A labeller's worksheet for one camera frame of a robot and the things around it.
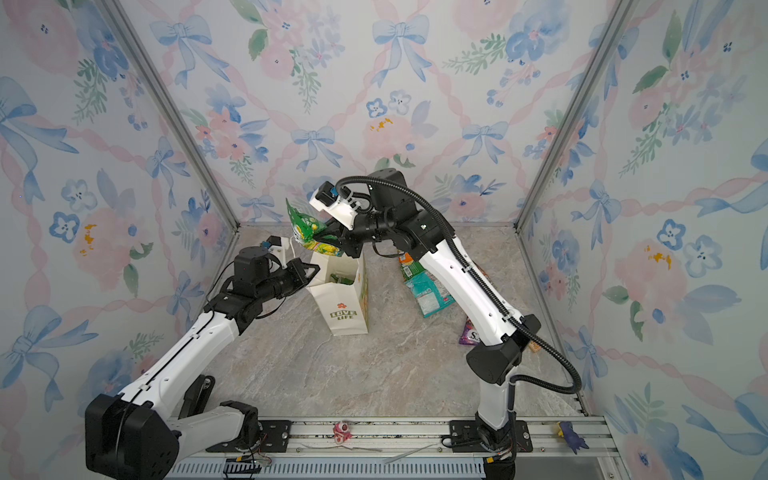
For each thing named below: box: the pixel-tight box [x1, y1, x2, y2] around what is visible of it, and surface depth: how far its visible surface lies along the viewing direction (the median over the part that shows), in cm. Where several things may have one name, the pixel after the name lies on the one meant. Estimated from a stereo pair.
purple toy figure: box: [556, 421, 590, 455], surface depth 74 cm
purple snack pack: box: [459, 316, 481, 346], surface depth 90 cm
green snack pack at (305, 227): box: [286, 198, 341, 257], surface depth 60 cm
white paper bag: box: [306, 251, 369, 336], surface depth 81 cm
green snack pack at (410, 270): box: [400, 261, 426, 281], surface depth 104 cm
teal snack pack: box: [404, 271, 456, 318], surface depth 98 cm
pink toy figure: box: [333, 422, 353, 445], surface depth 73 cm
